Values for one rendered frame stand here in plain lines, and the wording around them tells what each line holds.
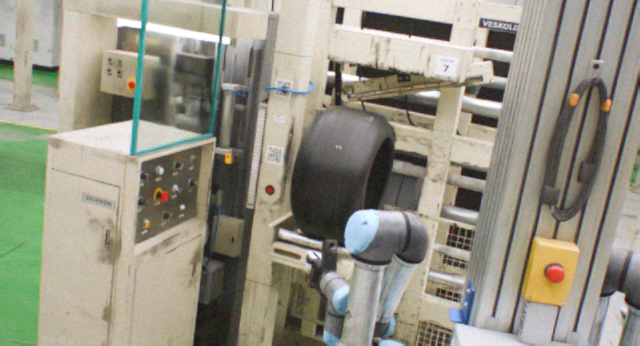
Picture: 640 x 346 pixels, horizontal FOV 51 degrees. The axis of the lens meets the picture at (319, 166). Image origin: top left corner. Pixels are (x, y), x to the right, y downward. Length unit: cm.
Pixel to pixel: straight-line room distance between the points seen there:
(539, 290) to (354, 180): 124
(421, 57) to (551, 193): 156
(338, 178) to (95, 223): 92
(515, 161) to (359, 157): 122
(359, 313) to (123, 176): 104
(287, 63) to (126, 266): 104
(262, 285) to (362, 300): 128
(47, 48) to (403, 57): 1034
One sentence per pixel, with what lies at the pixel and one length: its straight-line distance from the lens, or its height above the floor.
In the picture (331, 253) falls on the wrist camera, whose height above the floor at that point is 112.
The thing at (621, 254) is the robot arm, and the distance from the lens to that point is 197.
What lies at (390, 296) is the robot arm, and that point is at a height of 109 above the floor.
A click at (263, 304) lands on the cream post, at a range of 313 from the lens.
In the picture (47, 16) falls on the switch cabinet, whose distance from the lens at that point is 1280.
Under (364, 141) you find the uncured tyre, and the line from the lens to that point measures 265.
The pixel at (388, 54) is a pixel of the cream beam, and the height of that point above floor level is 171.
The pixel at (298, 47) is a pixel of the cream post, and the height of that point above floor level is 169.
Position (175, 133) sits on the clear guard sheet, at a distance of 265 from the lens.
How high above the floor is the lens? 188
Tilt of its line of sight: 14 degrees down
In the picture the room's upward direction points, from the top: 9 degrees clockwise
